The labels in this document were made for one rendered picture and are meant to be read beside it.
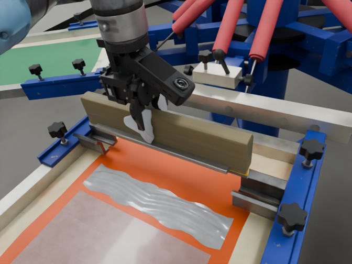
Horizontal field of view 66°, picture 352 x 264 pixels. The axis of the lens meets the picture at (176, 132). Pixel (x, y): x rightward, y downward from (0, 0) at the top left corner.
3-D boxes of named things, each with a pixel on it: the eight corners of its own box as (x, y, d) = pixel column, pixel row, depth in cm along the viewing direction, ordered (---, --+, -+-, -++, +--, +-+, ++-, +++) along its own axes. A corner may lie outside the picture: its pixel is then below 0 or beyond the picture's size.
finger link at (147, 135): (132, 136, 57) (126, 97, 52) (155, 143, 55) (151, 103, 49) (123, 143, 55) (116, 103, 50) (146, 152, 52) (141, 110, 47)
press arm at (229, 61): (223, 102, 76) (222, 88, 73) (204, 99, 79) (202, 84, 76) (244, 73, 87) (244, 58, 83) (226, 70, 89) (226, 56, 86)
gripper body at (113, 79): (132, 83, 55) (117, 24, 47) (167, 90, 52) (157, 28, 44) (108, 103, 51) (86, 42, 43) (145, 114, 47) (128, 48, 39)
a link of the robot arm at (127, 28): (153, 0, 41) (119, 20, 36) (158, 30, 44) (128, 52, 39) (116, -2, 44) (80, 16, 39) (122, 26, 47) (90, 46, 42)
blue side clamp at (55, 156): (61, 180, 69) (48, 162, 64) (48, 174, 71) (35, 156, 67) (131, 113, 87) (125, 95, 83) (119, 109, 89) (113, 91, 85)
